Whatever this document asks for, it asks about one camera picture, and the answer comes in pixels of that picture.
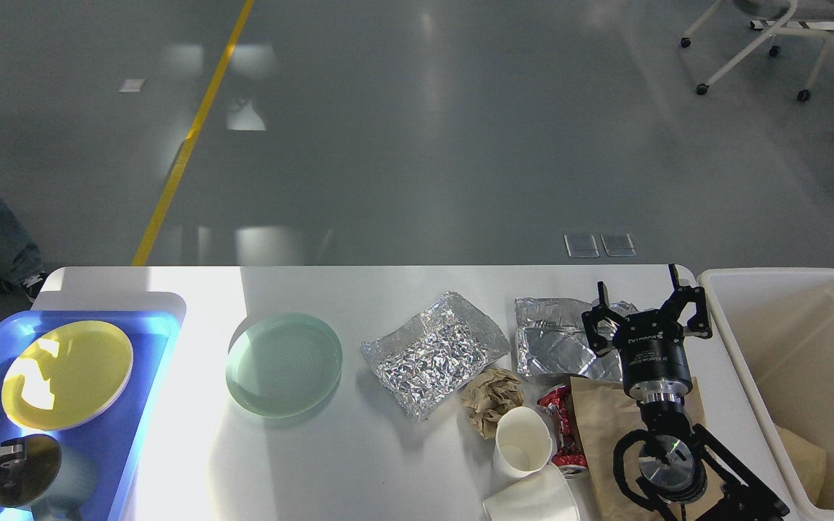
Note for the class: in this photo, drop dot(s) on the brown paper in bin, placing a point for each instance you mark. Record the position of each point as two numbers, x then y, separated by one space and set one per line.
808 460

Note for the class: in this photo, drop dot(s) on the white paper cup upright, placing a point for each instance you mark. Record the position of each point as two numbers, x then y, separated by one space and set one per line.
523 443

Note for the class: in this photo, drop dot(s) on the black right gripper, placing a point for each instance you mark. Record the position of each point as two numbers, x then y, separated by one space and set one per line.
652 358

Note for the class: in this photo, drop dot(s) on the beige waste bin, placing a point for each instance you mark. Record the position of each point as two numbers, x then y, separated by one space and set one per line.
777 325

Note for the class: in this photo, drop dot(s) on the crumpled foil sheet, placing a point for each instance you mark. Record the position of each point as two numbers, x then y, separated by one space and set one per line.
435 354

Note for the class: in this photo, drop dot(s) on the dark grey mug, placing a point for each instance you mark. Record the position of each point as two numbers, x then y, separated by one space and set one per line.
50 480

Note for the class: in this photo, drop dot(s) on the white office chair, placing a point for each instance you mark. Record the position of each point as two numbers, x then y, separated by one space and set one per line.
770 19

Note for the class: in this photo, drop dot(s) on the white paper cup lying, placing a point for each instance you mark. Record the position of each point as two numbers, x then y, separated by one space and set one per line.
544 495

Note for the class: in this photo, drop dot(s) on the floor outlet cover left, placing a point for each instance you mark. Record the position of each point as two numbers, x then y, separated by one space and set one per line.
581 245

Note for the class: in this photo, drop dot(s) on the flattened foil tray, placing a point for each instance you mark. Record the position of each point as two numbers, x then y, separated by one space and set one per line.
550 340

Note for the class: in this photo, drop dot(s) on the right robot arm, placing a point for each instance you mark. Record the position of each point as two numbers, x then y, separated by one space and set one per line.
663 466

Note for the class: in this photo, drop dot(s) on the floor outlet cover right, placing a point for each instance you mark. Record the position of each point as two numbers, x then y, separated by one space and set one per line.
618 245

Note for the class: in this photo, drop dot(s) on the yellow plate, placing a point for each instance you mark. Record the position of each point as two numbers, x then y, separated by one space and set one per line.
68 376

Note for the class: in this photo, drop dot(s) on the crumpled brown paper ball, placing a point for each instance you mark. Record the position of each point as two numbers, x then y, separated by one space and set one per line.
488 397

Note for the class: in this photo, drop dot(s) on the blue plastic tray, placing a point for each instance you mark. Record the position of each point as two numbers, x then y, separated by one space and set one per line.
112 441

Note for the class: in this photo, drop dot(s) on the floor outlet cover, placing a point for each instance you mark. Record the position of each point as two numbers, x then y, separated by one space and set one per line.
618 245
581 245

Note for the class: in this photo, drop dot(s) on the crushed red soda can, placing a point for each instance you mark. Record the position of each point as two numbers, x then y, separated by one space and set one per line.
569 456

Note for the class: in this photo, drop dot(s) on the brown paper bag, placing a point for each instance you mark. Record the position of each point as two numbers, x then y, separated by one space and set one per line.
603 415

